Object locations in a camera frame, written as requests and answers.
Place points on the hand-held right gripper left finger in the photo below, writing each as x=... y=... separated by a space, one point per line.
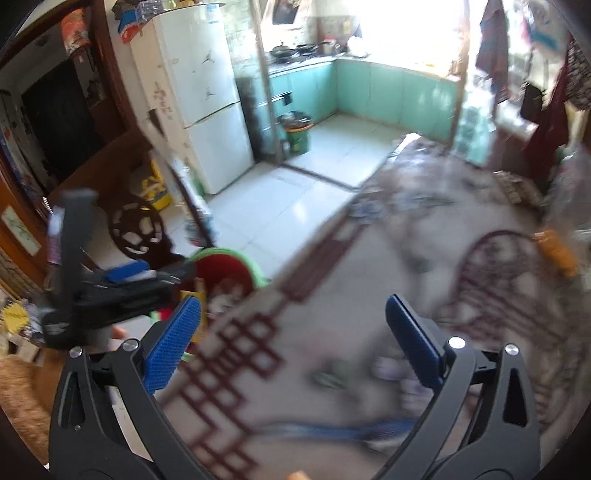
x=173 y=341

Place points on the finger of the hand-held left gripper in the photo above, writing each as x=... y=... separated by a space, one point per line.
x=127 y=271
x=138 y=300

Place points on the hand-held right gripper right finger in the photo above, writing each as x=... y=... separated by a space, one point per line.
x=411 y=337

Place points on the red basin with green rim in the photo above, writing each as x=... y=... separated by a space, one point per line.
x=221 y=272

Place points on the black shoulder bag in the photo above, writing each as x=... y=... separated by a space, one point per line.
x=531 y=104

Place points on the green trash bin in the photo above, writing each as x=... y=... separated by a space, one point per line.
x=298 y=136

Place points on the carved wooden chair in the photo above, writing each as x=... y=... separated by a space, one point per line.
x=136 y=226

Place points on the floral tablecloth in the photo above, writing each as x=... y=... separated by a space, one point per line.
x=346 y=286

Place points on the yellow toy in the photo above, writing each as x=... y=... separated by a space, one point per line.
x=156 y=189

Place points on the white leaning board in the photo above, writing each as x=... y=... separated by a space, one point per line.
x=184 y=184

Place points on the dark wooden cabinet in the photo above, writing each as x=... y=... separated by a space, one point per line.
x=55 y=120

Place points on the clear zip bag orange snacks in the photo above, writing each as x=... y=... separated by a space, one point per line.
x=558 y=251

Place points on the white refrigerator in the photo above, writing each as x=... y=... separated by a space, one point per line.
x=203 y=92

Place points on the red poster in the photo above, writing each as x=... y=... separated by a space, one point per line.
x=76 y=26

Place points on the blue red box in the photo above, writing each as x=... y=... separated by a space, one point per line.
x=129 y=25

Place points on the teal kitchen cabinets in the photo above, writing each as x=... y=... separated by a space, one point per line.
x=378 y=92

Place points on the maroon garment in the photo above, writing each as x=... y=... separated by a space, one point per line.
x=549 y=129

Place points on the black wok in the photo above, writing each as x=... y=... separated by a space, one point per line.
x=281 y=50

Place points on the black frying pan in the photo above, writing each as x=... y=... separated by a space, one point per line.
x=307 y=46

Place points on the red blue hanging towel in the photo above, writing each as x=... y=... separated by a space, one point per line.
x=494 y=46

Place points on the range hood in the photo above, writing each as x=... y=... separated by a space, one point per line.
x=285 y=11

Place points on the black white patterned bag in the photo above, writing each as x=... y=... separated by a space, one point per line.
x=579 y=78

